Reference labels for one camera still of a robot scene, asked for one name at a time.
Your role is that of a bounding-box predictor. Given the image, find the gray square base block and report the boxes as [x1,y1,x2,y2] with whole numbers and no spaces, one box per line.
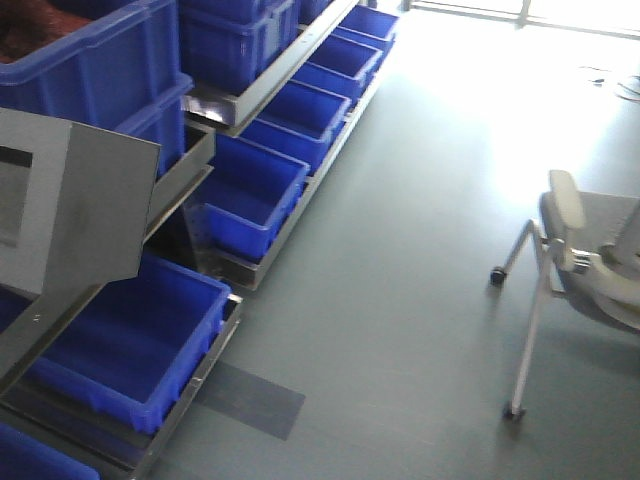
[1,109,160,295]

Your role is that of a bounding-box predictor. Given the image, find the empty blue bin bottom shelf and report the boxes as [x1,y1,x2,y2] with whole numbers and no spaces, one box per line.
[27,254,231,434]

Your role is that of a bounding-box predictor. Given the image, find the blue bin upper shelf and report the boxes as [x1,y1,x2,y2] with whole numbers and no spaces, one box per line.
[179,1,299,95]

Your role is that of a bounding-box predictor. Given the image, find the stacked blue bin upper left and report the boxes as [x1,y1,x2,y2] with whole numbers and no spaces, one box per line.
[1,1,193,175]

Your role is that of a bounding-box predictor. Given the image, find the steel rack with bins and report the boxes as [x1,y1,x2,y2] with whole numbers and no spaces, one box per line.
[0,0,401,480]

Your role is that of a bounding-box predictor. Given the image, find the gray office chair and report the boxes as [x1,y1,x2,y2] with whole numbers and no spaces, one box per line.
[489,169,639,423]

